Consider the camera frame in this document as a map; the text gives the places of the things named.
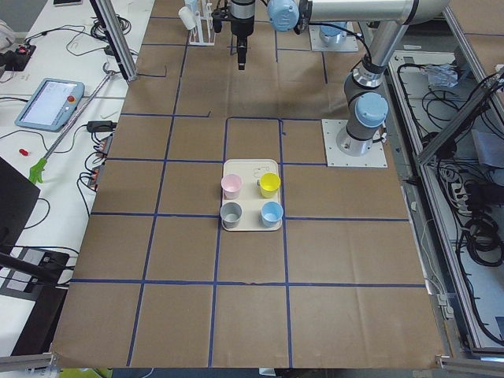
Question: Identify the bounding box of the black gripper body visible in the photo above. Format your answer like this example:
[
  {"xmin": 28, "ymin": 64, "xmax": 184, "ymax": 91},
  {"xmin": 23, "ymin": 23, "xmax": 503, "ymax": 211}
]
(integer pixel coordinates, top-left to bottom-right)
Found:
[{"xmin": 212, "ymin": 0, "xmax": 255, "ymax": 54}]

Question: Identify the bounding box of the white cream plastic cup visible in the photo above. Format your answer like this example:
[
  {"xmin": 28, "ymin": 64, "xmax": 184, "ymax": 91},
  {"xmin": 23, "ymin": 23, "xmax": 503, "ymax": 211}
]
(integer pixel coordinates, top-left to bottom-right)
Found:
[{"xmin": 178, "ymin": 6, "xmax": 196, "ymax": 31}]

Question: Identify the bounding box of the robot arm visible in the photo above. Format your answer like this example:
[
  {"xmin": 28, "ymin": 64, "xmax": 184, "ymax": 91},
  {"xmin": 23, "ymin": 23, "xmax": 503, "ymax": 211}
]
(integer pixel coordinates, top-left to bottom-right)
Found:
[
  {"xmin": 336, "ymin": 21, "xmax": 408, "ymax": 157},
  {"xmin": 212, "ymin": 1, "xmax": 449, "ymax": 75}
]

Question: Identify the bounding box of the pink plastic cup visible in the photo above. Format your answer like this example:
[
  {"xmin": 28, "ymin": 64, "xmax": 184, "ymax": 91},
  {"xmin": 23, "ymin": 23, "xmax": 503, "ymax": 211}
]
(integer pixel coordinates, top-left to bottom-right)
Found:
[{"xmin": 220, "ymin": 173, "xmax": 243, "ymax": 199}]

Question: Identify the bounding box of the yellow plastic cup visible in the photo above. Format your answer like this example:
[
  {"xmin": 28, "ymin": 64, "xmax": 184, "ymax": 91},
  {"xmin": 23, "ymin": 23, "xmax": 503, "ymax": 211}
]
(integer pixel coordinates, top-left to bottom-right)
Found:
[{"xmin": 258, "ymin": 172, "xmax": 281, "ymax": 198}]

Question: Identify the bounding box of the grey plastic cup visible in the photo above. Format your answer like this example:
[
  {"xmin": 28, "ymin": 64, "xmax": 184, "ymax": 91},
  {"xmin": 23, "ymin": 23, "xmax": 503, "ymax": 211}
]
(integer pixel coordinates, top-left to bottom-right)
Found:
[{"xmin": 220, "ymin": 202, "xmax": 243, "ymax": 229}]

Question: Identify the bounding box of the cream plastic tray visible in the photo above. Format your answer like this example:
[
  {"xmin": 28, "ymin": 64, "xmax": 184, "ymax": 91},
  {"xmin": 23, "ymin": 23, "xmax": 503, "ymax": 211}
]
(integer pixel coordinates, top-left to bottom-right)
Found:
[{"xmin": 221, "ymin": 159, "xmax": 282, "ymax": 232}]

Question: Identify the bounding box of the black power adapter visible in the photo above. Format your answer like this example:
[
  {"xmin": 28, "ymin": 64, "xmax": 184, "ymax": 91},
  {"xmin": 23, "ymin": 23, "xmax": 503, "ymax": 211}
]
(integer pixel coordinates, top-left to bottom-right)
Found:
[{"xmin": 86, "ymin": 120, "xmax": 117, "ymax": 133}]

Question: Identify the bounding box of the blue teach pendant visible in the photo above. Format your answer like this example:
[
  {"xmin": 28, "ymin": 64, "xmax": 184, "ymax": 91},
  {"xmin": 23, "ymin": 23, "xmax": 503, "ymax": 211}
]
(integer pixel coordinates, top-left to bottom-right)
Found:
[{"xmin": 14, "ymin": 78, "xmax": 85, "ymax": 132}]

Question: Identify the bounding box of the white wire cup rack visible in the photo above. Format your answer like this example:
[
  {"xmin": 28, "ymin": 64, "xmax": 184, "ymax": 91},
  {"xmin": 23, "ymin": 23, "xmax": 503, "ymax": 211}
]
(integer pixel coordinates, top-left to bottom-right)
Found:
[{"xmin": 185, "ymin": 0, "xmax": 215, "ymax": 46}]

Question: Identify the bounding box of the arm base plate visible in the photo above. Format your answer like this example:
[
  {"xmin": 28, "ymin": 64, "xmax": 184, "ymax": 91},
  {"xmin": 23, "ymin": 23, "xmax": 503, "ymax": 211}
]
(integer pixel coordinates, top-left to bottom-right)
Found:
[
  {"xmin": 309, "ymin": 25, "xmax": 359, "ymax": 53},
  {"xmin": 321, "ymin": 119, "xmax": 387, "ymax": 169}
]

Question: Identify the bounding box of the aluminium frame post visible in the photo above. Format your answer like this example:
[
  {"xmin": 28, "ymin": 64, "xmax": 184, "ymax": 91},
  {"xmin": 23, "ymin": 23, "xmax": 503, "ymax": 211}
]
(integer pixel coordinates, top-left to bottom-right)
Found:
[{"xmin": 90, "ymin": 0, "xmax": 138, "ymax": 82}]

